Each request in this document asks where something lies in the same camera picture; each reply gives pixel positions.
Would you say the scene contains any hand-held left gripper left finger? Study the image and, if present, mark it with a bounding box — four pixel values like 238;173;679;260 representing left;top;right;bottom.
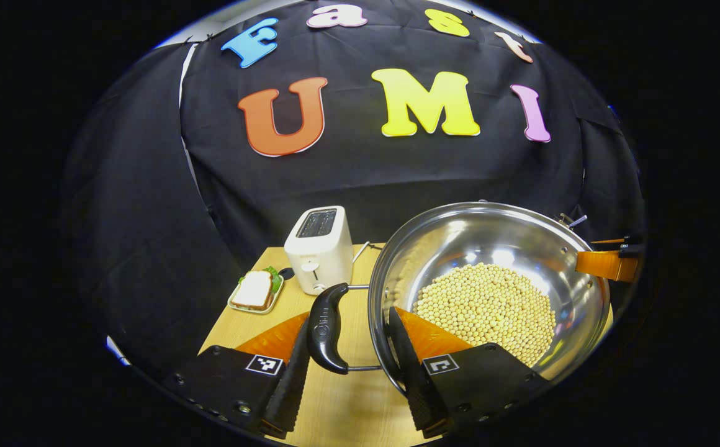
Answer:
177;310;312;440

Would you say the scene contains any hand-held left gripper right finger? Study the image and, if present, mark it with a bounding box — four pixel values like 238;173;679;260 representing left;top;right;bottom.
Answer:
387;307;551;439

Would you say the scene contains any stainless steel pot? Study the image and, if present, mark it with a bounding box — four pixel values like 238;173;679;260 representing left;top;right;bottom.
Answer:
307;200;612;398

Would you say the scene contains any pile of soybeans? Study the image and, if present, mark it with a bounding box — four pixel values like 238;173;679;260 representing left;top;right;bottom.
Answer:
413;263;556;367

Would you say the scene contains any small sandwich plate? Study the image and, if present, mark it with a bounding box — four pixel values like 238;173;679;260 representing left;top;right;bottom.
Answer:
228;268;285;314

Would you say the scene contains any sandwich with lettuce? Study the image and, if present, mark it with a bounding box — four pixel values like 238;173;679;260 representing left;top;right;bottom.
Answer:
231;267;283;310

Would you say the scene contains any white toaster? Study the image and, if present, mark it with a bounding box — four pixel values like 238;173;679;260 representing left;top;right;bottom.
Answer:
284;205;354;296

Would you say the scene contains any black backdrop cloth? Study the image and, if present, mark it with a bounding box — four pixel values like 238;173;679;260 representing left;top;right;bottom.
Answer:
59;0;646;379

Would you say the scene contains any white toaster cable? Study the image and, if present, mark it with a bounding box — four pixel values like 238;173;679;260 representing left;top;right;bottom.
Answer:
353;241;385;264

